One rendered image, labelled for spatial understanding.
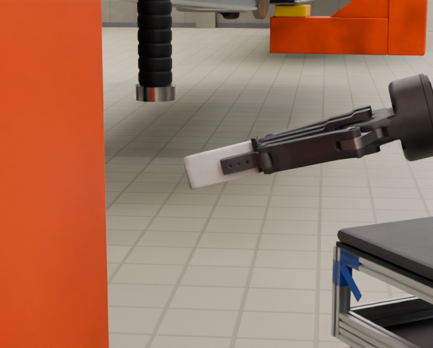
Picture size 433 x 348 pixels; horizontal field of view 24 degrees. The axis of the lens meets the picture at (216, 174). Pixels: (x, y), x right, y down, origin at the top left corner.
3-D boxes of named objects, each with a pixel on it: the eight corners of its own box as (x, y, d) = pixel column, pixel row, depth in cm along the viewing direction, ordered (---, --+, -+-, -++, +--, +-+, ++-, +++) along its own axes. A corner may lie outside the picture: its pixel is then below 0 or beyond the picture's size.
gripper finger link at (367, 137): (400, 137, 90) (403, 146, 85) (343, 150, 91) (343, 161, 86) (393, 111, 90) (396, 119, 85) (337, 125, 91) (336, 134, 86)
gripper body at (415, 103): (427, 67, 94) (330, 91, 96) (432, 76, 86) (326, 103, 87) (445, 144, 95) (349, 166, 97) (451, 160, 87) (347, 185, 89)
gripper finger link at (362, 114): (380, 148, 91) (380, 151, 90) (261, 177, 93) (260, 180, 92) (370, 108, 91) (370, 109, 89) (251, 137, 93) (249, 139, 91)
